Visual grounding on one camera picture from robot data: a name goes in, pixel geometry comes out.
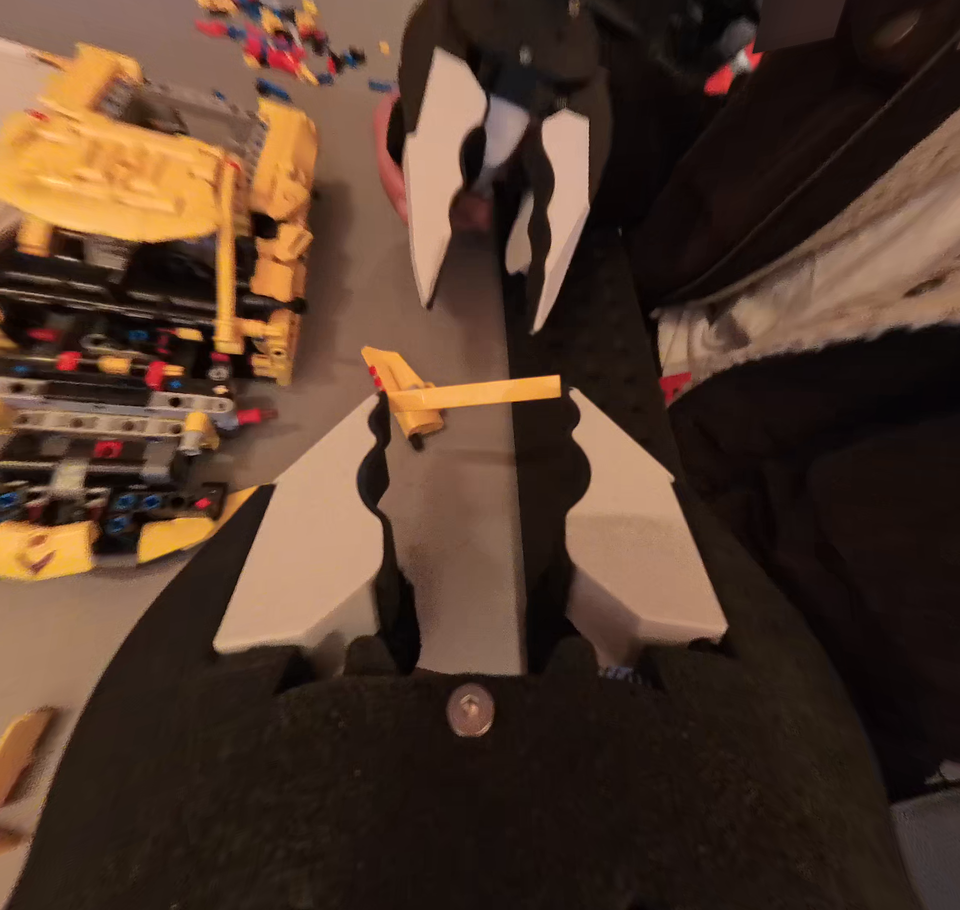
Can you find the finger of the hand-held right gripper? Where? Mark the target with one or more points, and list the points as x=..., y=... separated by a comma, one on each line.
x=435, y=174
x=571, y=189

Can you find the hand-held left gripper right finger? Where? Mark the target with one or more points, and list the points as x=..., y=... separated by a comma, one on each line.
x=645, y=557

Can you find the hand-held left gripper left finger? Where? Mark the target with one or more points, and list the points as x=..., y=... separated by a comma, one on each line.
x=307, y=557

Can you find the yellow panel with red pins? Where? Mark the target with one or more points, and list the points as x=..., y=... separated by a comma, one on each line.
x=409, y=400

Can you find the grey desk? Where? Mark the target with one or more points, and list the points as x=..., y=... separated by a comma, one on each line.
x=337, y=287

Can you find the person's right hand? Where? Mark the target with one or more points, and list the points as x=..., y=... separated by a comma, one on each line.
x=390, y=167

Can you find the dark perforated panel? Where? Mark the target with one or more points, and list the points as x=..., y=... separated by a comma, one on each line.
x=592, y=355

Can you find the person's dark trousers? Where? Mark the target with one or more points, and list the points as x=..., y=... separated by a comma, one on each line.
x=825, y=550

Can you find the person's white shirt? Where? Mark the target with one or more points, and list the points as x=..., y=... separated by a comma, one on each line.
x=705, y=340

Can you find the pile of small colourful pins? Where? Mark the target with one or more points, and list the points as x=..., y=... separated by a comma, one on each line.
x=285, y=39

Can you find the person's fleece-lined dark jacket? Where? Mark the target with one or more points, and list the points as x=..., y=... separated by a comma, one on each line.
x=787, y=174

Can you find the yellow brick car model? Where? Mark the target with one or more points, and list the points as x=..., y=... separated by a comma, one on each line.
x=150, y=212

